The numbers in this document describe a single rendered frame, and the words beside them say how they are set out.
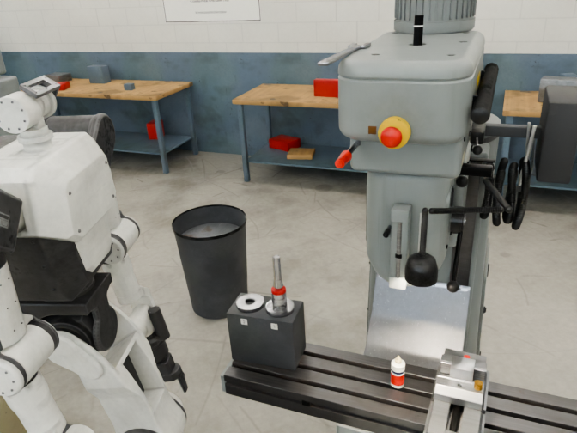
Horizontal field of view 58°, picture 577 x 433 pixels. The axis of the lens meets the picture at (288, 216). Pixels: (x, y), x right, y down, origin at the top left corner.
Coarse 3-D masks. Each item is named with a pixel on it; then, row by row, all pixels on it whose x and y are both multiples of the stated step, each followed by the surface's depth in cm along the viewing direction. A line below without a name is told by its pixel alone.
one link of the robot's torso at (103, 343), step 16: (96, 272) 121; (96, 288) 115; (32, 304) 111; (48, 304) 110; (64, 304) 110; (80, 304) 109; (96, 304) 114; (96, 320) 115; (112, 320) 122; (96, 336) 115; (112, 336) 122
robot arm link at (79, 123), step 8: (48, 120) 120; (56, 120) 120; (64, 120) 120; (72, 120) 120; (80, 120) 119; (88, 120) 119; (48, 128) 119; (56, 128) 119; (64, 128) 119; (72, 128) 119; (80, 128) 119; (88, 128) 118
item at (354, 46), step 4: (352, 44) 114; (356, 44) 115; (364, 44) 113; (368, 44) 114; (348, 48) 108; (352, 48) 108; (356, 48) 110; (360, 48) 112; (364, 48) 112; (340, 52) 104; (344, 52) 104; (348, 52) 105; (352, 52) 108; (332, 56) 101; (336, 56) 101; (340, 56) 101; (344, 56) 103; (324, 60) 97; (328, 60) 97; (332, 60) 98; (336, 60) 99; (320, 64) 96; (324, 64) 96; (328, 64) 96
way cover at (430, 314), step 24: (384, 288) 185; (408, 288) 182; (432, 288) 179; (384, 312) 185; (408, 312) 182; (432, 312) 179; (456, 312) 176; (384, 336) 182; (408, 336) 180; (432, 336) 177; (456, 336) 175; (408, 360) 176; (432, 360) 174
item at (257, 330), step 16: (240, 304) 166; (256, 304) 165; (288, 304) 164; (240, 320) 164; (256, 320) 162; (272, 320) 160; (288, 320) 159; (304, 320) 171; (240, 336) 167; (256, 336) 165; (272, 336) 162; (288, 336) 160; (304, 336) 173; (240, 352) 170; (256, 352) 168; (272, 352) 165; (288, 352) 163; (288, 368) 166
